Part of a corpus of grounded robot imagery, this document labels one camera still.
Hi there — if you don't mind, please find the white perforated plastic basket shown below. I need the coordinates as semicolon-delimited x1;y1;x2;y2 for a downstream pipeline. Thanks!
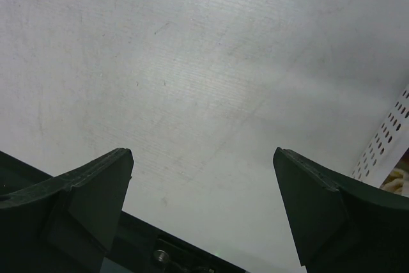
349;87;408;187

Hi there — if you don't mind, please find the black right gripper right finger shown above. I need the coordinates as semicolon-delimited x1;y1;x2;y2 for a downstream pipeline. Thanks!
273;148;408;272

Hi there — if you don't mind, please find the yellow white patterned rolled towel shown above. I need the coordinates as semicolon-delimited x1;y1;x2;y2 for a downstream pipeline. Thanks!
380;150;409;197

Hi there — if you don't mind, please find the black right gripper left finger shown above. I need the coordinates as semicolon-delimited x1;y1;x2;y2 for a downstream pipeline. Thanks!
1;148;134;272

